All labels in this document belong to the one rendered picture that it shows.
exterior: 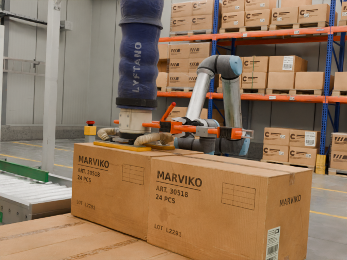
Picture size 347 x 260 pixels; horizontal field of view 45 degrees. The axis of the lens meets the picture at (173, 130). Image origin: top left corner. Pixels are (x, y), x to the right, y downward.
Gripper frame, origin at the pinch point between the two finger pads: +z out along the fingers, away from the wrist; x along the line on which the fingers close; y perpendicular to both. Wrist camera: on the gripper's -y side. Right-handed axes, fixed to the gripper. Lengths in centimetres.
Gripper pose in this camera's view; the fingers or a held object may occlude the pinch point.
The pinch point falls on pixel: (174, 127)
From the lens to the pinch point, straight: 210.8
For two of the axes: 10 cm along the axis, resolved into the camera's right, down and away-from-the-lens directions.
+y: -7.5, -0.8, 6.5
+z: -6.5, 0.1, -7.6
